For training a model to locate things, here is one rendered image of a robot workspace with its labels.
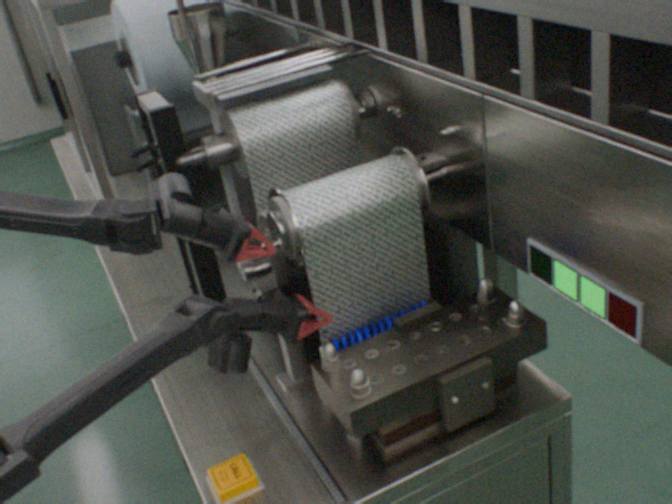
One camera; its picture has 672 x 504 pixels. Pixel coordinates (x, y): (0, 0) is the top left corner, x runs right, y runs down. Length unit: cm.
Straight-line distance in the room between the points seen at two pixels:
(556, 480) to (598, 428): 115
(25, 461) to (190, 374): 60
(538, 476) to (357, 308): 47
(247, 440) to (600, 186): 77
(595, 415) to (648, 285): 167
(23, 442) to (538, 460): 89
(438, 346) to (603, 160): 47
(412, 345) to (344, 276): 17
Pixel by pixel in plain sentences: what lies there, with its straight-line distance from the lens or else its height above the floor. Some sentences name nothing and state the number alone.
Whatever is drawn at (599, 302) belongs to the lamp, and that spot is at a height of 118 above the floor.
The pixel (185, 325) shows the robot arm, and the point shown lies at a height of 121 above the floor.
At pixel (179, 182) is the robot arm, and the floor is 137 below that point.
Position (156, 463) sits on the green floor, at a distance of 284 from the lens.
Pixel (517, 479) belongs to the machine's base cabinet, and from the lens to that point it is 147.
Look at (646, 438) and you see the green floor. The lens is 267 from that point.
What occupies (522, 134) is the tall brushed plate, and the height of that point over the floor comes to 140.
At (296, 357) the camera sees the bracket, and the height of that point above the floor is 96.
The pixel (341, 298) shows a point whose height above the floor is 111.
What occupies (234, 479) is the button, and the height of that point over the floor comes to 92.
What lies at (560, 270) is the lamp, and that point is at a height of 120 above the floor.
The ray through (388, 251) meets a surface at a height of 117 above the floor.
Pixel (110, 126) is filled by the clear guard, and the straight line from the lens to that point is 220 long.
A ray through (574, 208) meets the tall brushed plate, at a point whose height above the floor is 131.
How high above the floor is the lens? 184
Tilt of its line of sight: 29 degrees down
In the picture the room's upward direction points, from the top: 10 degrees counter-clockwise
